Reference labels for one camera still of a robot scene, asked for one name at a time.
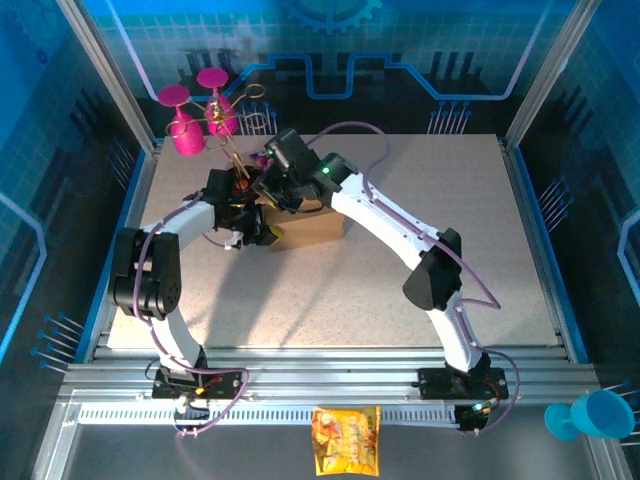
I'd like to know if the brown cardboard paper box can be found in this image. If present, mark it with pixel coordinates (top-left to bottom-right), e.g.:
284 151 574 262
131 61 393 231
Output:
262 202 346 253

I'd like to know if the black controller box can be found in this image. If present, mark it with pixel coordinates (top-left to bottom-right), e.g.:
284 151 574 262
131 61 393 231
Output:
455 402 495 434

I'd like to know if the large pink goblet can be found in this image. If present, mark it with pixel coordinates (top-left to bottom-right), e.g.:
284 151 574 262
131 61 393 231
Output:
157 84 206 158

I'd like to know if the small pink goblet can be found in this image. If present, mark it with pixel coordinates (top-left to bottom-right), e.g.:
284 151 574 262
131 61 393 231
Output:
195 68 239 137

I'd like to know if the yellow chips bag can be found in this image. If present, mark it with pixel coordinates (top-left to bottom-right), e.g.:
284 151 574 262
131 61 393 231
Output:
310 405 382 477

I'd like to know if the blue plastic goblet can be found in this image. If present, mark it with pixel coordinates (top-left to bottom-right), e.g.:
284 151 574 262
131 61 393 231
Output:
543 389 636 442

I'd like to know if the gold wire rack black base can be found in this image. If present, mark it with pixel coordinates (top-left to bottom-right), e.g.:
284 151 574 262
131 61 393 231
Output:
167 83 274 204

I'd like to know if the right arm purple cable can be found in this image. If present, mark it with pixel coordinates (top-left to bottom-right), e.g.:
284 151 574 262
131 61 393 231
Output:
304 122 521 436

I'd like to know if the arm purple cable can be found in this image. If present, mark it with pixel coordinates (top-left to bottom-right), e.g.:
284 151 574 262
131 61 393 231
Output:
132 192 250 440
304 122 521 436

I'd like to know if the left aluminium table rail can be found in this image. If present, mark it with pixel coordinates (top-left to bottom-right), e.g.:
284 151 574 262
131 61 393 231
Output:
74 142 164 364

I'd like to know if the aluminium table rail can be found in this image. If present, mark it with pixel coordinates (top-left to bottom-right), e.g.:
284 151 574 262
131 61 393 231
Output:
74 142 164 364
499 134 590 364

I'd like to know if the aluminium mounting rail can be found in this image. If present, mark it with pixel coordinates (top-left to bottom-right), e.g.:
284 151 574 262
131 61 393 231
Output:
58 346 600 401

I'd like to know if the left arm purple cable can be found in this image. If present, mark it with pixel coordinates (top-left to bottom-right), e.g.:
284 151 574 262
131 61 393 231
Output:
132 192 250 440

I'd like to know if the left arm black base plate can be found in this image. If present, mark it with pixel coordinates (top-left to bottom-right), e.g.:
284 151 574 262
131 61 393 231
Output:
151 367 246 400

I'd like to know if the white slotted cable duct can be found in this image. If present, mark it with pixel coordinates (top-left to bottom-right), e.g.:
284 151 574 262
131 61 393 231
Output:
78 404 461 426

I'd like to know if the left aluminium frame post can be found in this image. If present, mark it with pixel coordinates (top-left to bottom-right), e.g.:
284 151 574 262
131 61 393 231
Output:
53 0 165 154

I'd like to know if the aluminium frame post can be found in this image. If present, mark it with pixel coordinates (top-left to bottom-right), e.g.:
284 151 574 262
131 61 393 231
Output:
502 0 601 154
53 0 165 154

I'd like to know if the white cable connector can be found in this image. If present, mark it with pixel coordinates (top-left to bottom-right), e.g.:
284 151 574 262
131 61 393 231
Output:
173 399 211 421

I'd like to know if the right aluminium table rail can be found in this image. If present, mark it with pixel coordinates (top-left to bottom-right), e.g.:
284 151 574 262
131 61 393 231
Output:
499 134 590 364

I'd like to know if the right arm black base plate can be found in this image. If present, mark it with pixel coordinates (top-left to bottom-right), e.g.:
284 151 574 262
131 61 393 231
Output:
418 366 510 400

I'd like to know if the right aluminium frame post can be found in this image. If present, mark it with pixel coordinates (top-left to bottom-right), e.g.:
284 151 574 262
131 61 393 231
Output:
502 0 601 154

